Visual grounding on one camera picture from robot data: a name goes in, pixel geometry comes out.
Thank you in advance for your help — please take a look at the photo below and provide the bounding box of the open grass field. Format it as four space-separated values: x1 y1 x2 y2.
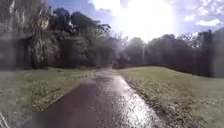
118 65 224 128

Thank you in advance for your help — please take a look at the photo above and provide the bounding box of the grass verge beside trees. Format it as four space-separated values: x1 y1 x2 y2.
0 67 101 128

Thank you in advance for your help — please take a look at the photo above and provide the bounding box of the row of trees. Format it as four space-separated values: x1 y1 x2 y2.
0 0 224 79

